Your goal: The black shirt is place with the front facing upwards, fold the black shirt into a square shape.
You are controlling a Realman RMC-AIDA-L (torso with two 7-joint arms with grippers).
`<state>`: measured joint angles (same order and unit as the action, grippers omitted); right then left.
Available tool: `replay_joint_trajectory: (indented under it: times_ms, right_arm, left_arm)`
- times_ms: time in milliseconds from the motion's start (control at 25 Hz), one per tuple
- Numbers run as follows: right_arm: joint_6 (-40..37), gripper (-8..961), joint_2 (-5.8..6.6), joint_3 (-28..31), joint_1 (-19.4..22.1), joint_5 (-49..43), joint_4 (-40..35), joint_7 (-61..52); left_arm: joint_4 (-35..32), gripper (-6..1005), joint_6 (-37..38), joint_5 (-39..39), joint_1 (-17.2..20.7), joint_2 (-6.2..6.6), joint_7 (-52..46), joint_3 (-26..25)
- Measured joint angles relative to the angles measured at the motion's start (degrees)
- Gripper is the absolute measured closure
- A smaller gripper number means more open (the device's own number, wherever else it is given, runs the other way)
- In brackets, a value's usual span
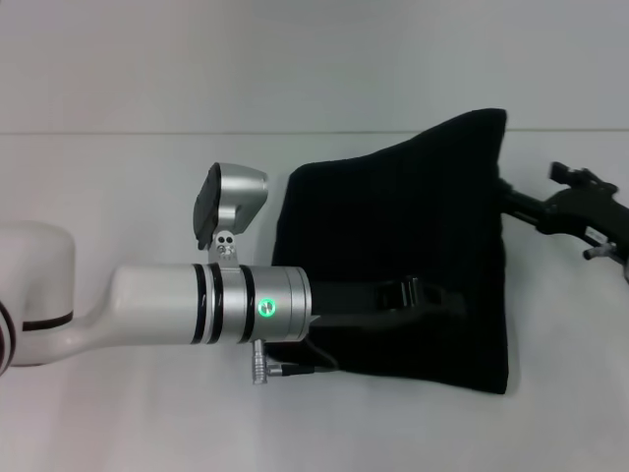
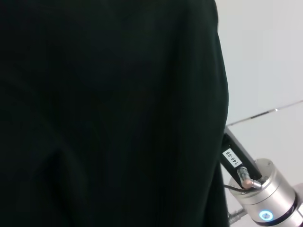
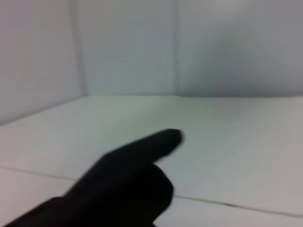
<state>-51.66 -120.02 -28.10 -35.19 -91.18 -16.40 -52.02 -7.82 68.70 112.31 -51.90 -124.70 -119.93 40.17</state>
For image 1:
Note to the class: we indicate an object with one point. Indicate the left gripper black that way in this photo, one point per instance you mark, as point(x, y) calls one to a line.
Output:
point(344, 307)

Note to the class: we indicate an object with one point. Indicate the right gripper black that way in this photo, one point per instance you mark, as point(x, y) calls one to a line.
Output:
point(580, 211)

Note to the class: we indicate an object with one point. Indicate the black shirt with FREE print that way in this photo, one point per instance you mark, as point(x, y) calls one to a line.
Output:
point(393, 221)

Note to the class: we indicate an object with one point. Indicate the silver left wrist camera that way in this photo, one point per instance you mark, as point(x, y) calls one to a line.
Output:
point(231, 196)

